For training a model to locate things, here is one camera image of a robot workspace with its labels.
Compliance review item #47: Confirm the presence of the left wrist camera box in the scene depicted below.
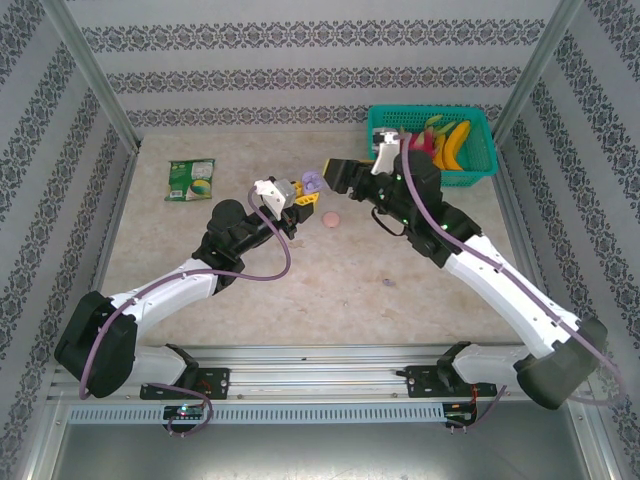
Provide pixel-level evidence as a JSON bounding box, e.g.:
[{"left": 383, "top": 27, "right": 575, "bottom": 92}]
[{"left": 249, "top": 177, "right": 298, "bottom": 220}]

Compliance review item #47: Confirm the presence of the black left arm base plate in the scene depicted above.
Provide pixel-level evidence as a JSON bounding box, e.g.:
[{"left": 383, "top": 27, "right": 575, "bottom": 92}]
[{"left": 139, "top": 367, "right": 232, "bottom": 401}]

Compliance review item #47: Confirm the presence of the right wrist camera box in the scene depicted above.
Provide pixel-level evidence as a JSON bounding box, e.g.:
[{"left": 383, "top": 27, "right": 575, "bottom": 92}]
[{"left": 372, "top": 128, "right": 407, "bottom": 175}]

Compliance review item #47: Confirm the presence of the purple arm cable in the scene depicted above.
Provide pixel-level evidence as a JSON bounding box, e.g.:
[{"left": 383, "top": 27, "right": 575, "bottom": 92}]
[
  {"left": 397, "top": 130, "right": 626, "bottom": 437},
  {"left": 78, "top": 189, "right": 294, "bottom": 439}
]

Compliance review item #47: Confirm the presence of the yellow banana bunch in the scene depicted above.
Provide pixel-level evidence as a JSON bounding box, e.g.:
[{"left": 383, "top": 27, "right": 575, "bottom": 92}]
[{"left": 432, "top": 119, "right": 473, "bottom": 172}]

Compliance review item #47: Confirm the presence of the small circuit board green light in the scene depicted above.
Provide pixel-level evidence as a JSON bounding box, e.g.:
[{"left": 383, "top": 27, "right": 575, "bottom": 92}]
[{"left": 163, "top": 404, "right": 206, "bottom": 420}]

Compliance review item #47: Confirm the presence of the grey metal shelf panel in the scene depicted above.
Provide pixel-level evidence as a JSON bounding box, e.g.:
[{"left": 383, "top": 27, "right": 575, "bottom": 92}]
[{"left": 29, "top": 422, "right": 616, "bottom": 480}]

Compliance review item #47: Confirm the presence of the pink dragon fruit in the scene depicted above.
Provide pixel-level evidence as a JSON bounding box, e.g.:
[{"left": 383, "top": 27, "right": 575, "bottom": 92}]
[{"left": 407, "top": 127, "right": 444, "bottom": 162}]

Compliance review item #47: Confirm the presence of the grey slotted cable duct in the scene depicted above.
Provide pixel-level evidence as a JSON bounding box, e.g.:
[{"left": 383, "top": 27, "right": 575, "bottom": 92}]
[{"left": 67, "top": 404, "right": 446, "bottom": 425}]

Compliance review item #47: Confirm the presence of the teal plastic basket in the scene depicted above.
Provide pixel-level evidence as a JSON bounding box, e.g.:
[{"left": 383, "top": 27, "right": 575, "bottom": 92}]
[{"left": 367, "top": 103, "right": 498, "bottom": 188}]

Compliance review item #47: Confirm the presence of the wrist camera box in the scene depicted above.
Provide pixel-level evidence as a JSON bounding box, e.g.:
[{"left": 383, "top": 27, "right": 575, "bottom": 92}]
[
  {"left": 372, "top": 128, "right": 407, "bottom": 175},
  {"left": 249, "top": 177, "right": 298, "bottom": 220}
]

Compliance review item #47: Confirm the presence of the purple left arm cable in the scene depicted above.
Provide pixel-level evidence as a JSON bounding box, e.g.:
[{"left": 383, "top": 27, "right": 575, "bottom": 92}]
[{"left": 78, "top": 189, "right": 294, "bottom": 439}]

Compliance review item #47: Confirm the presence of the black thin cable loop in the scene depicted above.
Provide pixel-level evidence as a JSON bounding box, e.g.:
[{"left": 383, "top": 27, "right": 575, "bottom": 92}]
[{"left": 370, "top": 209, "right": 407, "bottom": 237}]

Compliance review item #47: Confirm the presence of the aluminium frame post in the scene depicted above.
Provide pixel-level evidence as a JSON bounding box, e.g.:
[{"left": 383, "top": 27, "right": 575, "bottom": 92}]
[
  {"left": 492, "top": 0, "right": 586, "bottom": 144},
  {"left": 42, "top": 0, "right": 142, "bottom": 151}
]

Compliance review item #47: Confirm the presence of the green snack bag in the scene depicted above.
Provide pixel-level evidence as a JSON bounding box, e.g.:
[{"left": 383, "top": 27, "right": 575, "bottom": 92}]
[{"left": 164, "top": 158, "right": 217, "bottom": 203}]

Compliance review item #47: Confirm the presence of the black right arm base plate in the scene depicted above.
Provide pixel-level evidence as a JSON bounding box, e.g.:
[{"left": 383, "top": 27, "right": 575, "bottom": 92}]
[{"left": 404, "top": 363, "right": 499, "bottom": 400}]

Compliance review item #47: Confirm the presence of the purple round charging case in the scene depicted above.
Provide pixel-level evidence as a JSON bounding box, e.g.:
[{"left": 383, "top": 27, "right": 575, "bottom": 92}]
[{"left": 301, "top": 170, "right": 329, "bottom": 194}]

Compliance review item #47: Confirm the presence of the aluminium base rail beam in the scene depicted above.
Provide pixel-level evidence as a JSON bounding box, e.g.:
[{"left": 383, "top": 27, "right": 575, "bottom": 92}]
[{"left": 47, "top": 343, "right": 594, "bottom": 402}]

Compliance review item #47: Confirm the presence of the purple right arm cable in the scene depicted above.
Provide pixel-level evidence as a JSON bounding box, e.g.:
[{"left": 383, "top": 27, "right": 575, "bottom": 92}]
[{"left": 397, "top": 130, "right": 626, "bottom": 437}]

